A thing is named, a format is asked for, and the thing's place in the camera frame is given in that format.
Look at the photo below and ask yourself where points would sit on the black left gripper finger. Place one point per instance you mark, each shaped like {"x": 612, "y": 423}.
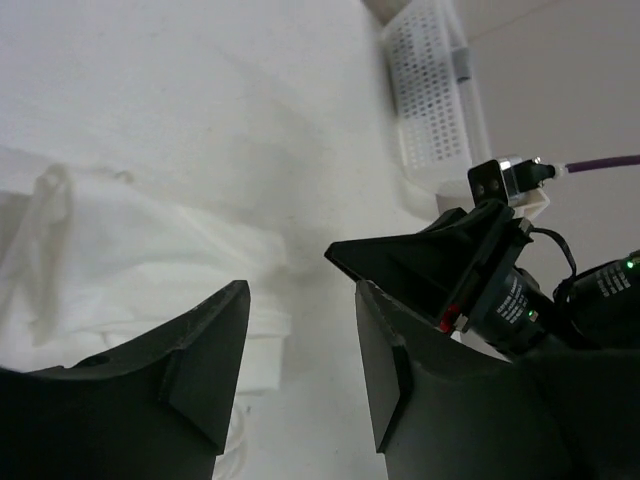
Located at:
{"x": 156, "y": 407}

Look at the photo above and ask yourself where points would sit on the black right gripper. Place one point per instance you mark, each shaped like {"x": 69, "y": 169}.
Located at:
{"x": 441, "y": 410}

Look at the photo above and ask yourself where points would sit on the white tank top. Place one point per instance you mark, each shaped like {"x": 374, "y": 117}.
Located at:
{"x": 90, "y": 259}

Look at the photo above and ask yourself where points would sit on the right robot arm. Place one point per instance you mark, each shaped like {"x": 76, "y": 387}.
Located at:
{"x": 592, "y": 311}

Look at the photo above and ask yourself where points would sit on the white plastic laundry basket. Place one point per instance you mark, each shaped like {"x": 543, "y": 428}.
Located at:
{"x": 441, "y": 124}

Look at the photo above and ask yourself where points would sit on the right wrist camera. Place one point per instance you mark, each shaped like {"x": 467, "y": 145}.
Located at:
{"x": 514, "y": 182}

